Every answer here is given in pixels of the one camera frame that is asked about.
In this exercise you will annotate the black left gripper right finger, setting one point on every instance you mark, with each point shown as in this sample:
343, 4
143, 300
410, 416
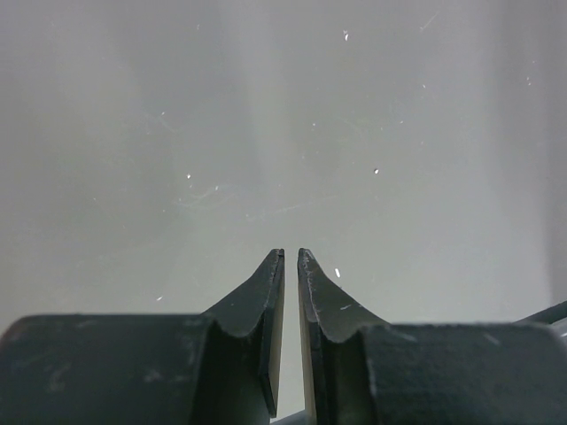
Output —
361, 369

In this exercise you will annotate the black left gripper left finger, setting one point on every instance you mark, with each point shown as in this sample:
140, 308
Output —
220, 366

